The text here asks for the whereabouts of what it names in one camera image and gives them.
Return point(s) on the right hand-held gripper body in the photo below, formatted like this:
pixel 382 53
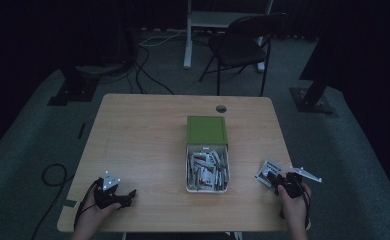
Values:
pixel 294 185

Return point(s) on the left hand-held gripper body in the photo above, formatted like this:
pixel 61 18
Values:
pixel 106 195

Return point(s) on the white printed sachet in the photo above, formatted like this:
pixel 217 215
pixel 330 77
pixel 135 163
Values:
pixel 266 166

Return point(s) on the pile of packets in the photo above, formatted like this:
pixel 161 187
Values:
pixel 207 170

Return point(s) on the person's right hand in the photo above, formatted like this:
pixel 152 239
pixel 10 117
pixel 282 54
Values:
pixel 293 208

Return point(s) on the person's left hand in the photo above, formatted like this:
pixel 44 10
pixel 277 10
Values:
pixel 96 216

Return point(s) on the grey tape piece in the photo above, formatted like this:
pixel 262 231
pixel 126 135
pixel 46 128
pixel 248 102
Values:
pixel 71 203

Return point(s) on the small black floor strip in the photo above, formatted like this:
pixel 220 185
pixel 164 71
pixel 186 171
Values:
pixel 81 130

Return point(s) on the black stand base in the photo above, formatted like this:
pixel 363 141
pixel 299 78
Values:
pixel 311 100
pixel 74 90

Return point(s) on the black folding chair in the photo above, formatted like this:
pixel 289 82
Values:
pixel 241 50

